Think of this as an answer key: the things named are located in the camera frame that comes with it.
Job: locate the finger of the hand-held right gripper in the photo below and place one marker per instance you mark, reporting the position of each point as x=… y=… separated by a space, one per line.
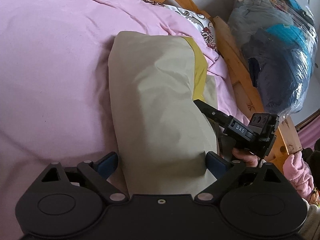
x=212 y=112

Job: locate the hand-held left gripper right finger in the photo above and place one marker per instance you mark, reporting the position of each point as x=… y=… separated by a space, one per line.
x=215 y=165

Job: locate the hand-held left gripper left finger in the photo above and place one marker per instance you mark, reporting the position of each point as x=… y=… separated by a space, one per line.
x=107 y=165

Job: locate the beige pillow with yellow band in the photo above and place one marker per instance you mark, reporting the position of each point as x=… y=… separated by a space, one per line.
x=160 y=100

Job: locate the person's right forearm pink sleeve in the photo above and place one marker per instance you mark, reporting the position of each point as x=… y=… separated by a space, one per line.
x=298 y=175

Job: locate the clear plastic bag of clothes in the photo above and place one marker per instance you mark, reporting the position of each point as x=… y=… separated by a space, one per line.
x=275 y=50

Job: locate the person's right hand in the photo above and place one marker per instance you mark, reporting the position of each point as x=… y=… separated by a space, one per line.
x=246 y=158

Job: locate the pink purple cloth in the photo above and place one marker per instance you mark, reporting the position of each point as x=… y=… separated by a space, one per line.
x=310 y=135

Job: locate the floral patterned bedding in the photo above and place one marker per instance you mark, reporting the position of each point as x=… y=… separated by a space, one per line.
x=200 y=22

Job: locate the person's beige clothing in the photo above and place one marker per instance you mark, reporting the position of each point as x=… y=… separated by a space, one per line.
x=311 y=220

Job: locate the pink blanket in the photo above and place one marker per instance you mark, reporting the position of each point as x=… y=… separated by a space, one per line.
x=55 y=67

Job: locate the wooden bed frame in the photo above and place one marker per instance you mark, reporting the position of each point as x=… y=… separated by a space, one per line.
x=232 y=52

